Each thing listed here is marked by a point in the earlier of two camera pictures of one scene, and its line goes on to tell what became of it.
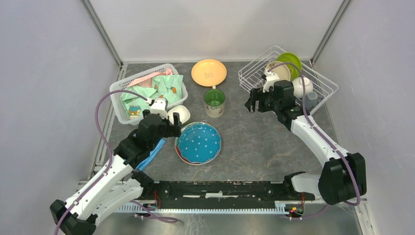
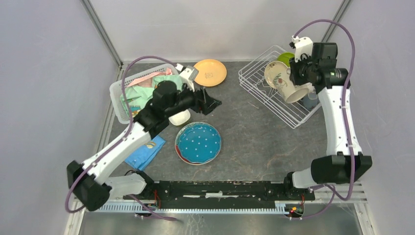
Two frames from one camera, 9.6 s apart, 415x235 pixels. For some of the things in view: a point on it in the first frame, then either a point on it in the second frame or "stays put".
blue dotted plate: x=199 y=143 stays put
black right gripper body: x=275 y=105 to x=301 y=70
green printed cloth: x=170 y=87 stays put
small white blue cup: x=312 y=99 stays put
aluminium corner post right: x=336 y=19 stays put
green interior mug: x=214 y=100 to x=292 y=93
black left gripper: x=172 y=130 to x=203 y=103
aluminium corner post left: x=98 y=25 stays put
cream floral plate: x=282 y=72 stays put
